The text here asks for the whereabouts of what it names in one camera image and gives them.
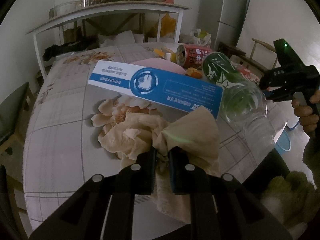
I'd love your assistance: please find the blue plastic basin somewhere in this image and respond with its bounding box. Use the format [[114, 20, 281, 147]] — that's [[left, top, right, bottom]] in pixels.
[[275, 130, 291, 155]]

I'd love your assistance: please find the orange peel piece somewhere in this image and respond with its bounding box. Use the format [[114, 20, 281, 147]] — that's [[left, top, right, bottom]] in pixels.
[[185, 68, 203, 79]]

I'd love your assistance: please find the yellow white tape roll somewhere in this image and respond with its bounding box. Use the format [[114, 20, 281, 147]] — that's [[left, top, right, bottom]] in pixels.
[[153, 47, 176, 63]]

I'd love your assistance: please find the blue white toothpaste box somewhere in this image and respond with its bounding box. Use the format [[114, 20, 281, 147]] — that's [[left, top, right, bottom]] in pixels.
[[88, 61, 223, 118]]

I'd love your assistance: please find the wooden chair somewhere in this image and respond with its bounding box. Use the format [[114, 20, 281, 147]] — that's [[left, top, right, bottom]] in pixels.
[[240, 38, 278, 73]]

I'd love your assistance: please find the floral tablecloth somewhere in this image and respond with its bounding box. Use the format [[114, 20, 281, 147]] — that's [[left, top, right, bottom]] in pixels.
[[23, 46, 291, 239]]

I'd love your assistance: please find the black cloth under shelf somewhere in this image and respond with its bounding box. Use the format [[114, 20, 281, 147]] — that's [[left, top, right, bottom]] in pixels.
[[42, 41, 99, 61]]

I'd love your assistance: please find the red snack bag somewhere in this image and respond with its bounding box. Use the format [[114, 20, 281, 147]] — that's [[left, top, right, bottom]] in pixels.
[[235, 64, 260, 85]]

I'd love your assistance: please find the orange plastic bag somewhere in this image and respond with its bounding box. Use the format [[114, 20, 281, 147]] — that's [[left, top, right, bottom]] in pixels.
[[160, 14, 176, 37]]

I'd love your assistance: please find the steel cup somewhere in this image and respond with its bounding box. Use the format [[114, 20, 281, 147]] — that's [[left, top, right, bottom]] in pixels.
[[80, 0, 92, 8]]

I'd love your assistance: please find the right hand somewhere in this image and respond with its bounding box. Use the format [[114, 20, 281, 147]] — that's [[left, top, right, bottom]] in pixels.
[[291, 99, 319, 136]]

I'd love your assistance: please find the clear green label plastic bottle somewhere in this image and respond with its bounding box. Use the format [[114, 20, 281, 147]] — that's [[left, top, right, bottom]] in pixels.
[[202, 51, 276, 157]]

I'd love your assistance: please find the grey refrigerator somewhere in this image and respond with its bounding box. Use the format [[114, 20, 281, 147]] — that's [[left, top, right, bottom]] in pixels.
[[196, 0, 247, 50]]

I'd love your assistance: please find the brown paper napkin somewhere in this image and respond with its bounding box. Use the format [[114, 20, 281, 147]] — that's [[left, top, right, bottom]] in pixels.
[[92, 107, 220, 224]]

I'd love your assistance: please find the pink sponge cloth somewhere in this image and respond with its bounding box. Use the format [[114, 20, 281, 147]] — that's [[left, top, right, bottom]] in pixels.
[[132, 58, 186, 75]]

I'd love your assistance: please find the white shelf table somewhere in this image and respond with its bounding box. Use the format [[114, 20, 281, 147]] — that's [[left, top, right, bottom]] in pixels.
[[26, 0, 192, 81]]

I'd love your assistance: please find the white plastic bag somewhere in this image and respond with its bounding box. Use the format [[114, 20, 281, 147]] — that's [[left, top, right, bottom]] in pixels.
[[179, 29, 212, 47]]

